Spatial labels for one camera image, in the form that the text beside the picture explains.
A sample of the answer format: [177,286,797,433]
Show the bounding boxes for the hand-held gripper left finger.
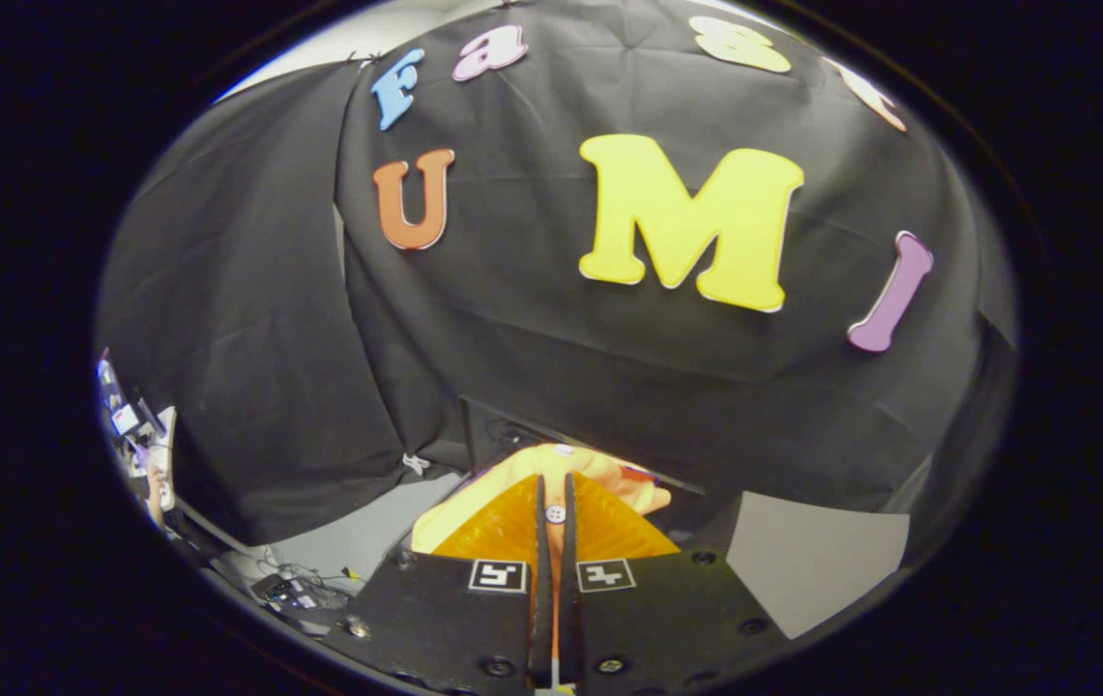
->
[343,473,553,693]

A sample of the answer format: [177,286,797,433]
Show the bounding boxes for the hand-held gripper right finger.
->
[561,471,794,695]

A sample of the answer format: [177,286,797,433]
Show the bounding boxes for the yellow shirt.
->
[411,443,674,558]

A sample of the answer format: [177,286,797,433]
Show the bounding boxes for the beige cabinet with dark top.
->
[686,488,912,641]

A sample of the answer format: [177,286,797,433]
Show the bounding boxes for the black power strip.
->
[251,573,325,612]

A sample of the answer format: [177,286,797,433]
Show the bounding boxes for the black backdrop cloth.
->
[95,0,1018,544]

